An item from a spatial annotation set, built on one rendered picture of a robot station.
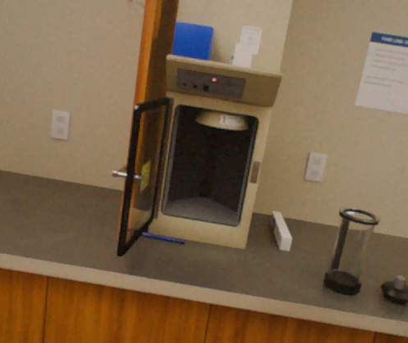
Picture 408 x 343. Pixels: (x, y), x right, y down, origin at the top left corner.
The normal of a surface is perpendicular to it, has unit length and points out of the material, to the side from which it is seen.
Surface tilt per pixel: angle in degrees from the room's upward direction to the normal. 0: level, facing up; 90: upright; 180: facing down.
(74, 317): 90
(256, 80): 135
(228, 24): 90
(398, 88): 90
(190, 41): 90
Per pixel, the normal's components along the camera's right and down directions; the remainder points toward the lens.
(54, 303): -0.06, 0.24
